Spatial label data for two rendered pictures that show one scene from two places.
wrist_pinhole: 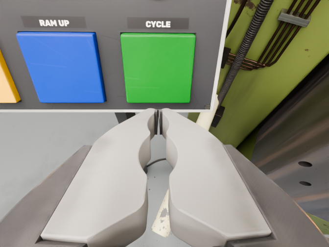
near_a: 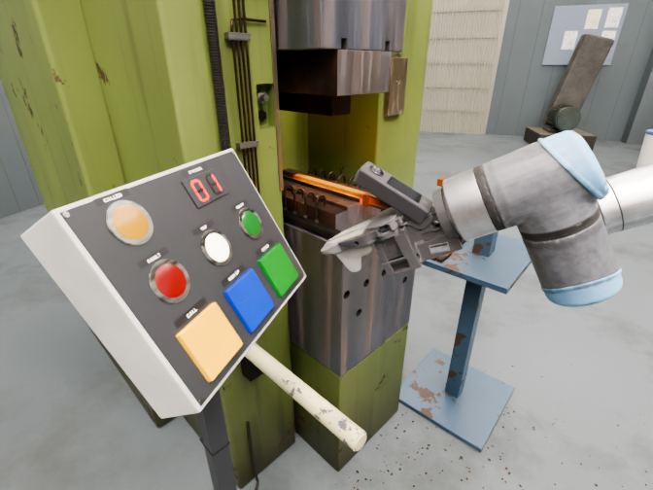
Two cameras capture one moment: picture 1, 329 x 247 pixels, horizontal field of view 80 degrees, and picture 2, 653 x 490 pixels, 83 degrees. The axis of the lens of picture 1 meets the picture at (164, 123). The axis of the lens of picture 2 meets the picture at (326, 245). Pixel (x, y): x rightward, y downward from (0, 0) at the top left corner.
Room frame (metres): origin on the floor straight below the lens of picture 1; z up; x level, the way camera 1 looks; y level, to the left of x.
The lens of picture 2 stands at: (-0.15, 0.50, 1.33)
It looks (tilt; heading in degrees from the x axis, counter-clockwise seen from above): 26 degrees down; 293
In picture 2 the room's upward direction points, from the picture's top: straight up
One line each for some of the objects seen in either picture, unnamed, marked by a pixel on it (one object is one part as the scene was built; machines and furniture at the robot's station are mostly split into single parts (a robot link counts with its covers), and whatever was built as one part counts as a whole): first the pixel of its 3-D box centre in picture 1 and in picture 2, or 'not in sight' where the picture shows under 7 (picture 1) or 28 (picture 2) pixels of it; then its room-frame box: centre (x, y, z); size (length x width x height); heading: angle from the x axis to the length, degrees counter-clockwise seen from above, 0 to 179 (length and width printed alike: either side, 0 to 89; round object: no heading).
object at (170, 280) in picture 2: not in sight; (170, 280); (0.19, 0.21, 1.09); 0.05 x 0.03 x 0.04; 68
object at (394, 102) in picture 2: not in sight; (395, 87); (0.15, -0.78, 1.27); 0.09 x 0.02 x 0.17; 68
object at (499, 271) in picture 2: not in sight; (482, 254); (-0.21, -0.82, 0.71); 0.40 x 0.30 x 0.02; 72
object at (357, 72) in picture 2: not in sight; (306, 71); (0.34, -0.51, 1.32); 0.42 x 0.20 x 0.10; 158
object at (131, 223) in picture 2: not in sight; (130, 223); (0.23, 0.21, 1.16); 0.05 x 0.03 x 0.04; 68
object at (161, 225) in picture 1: (190, 155); (292, 385); (0.19, -0.08, 0.62); 0.44 x 0.05 x 0.05; 158
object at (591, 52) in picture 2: not in sight; (570, 91); (-1.36, -7.54, 0.91); 1.05 x 1.04 x 1.81; 94
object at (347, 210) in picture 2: not in sight; (309, 195); (0.34, -0.51, 0.96); 0.42 x 0.20 x 0.09; 158
